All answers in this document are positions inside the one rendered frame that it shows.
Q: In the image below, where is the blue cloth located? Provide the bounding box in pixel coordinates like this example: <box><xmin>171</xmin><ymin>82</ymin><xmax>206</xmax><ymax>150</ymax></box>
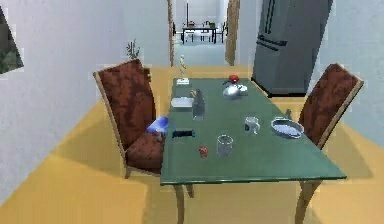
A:
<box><xmin>145</xmin><ymin>115</ymin><xmax>170</xmax><ymax>134</ymax></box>

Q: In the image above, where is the green dining table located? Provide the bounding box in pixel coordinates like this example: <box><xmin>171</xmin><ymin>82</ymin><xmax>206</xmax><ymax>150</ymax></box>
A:
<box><xmin>159</xmin><ymin>77</ymin><xmax>348</xmax><ymax>224</ymax></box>

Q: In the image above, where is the framed dark picture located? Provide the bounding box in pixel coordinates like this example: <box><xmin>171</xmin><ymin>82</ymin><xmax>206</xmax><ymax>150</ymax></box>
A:
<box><xmin>0</xmin><ymin>5</ymin><xmax>25</xmax><ymax>76</ymax></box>

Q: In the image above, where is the dark glass bottle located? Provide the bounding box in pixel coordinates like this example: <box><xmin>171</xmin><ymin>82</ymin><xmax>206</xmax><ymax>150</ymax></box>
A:
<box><xmin>191</xmin><ymin>88</ymin><xmax>206</xmax><ymax>121</ymax></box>

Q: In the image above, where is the silver kettle with red knob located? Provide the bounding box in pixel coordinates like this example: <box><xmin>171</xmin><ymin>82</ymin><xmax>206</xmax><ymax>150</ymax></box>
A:
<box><xmin>222</xmin><ymin>74</ymin><xmax>243</xmax><ymax>100</ymax></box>

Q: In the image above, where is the clear drinking glass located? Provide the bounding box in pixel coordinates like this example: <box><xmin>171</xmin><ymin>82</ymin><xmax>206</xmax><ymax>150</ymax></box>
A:
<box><xmin>216</xmin><ymin>134</ymin><xmax>234</xmax><ymax>158</ymax></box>

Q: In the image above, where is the wooden room door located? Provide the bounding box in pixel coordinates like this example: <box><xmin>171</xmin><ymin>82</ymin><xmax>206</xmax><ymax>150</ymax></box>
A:
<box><xmin>224</xmin><ymin>0</ymin><xmax>241</xmax><ymax>67</ymax></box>

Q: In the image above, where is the grey round pan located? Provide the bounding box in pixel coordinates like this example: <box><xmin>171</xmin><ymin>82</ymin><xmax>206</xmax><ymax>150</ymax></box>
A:
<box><xmin>270</xmin><ymin>116</ymin><xmax>306</xmax><ymax>140</ymax></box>

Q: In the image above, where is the brown upholstered chair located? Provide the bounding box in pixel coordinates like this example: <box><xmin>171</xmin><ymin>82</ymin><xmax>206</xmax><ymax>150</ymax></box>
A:
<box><xmin>92</xmin><ymin>58</ymin><xmax>195</xmax><ymax>199</ymax></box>
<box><xmin>298</xmin><ymin>62</ymin><xmax>365</xmax><ymax>150</ymax></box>

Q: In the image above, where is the glass mug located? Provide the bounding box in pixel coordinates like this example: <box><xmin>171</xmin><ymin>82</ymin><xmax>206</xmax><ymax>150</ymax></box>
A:
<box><xmin>244</xmin><ymin>115</ymin><xmax>262</xmax><ymax>136</ymax></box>

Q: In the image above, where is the black fridge handle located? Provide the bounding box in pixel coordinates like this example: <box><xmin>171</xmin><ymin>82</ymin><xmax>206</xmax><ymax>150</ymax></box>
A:
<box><xmin>264</xmin><ymin>0</ymin><xmax>276</xmax><ymax>35</ymax></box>
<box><xmin>255</xmin><ymin>34</ymin><xmax>288</xmax><ymax>52</ymax></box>

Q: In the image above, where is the green house plant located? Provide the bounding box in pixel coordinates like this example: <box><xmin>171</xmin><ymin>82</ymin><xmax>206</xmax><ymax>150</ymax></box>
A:
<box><xmin>125</xmin><ymin>38</ymin><xmax>141</xmax><ymax>61</ymax></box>

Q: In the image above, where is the grey fridge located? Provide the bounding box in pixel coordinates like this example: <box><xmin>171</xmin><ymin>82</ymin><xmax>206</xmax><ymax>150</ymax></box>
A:
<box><xmin>251</xmin><ymin>0</ymin><xmax>334</xmax><ymax>98</ymax></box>

